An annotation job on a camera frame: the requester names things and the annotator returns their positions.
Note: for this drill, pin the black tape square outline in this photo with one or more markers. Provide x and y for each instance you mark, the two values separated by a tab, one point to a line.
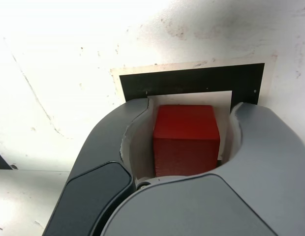
192	81

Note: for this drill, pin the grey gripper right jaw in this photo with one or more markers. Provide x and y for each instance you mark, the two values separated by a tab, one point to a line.
228	201

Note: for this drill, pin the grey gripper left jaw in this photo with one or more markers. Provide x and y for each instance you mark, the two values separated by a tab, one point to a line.
93	172

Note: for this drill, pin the black tape strip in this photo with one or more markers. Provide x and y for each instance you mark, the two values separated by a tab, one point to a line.
1	159

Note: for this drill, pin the red cube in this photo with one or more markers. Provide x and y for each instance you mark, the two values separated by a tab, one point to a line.
187	127

